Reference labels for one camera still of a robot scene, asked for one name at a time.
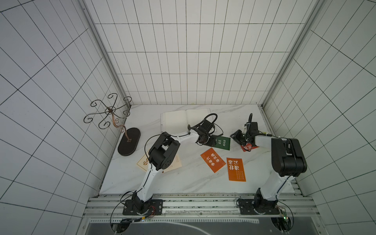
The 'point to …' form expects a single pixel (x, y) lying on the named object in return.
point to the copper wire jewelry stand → (131, 136)
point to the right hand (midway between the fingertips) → (233, 133)
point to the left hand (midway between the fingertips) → (211, 145)
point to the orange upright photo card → (235, 168)
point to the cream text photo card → (176, 164)
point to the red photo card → (248, 147)
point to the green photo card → (223, 142)
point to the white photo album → (176, 122)
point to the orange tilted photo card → (215, 162)
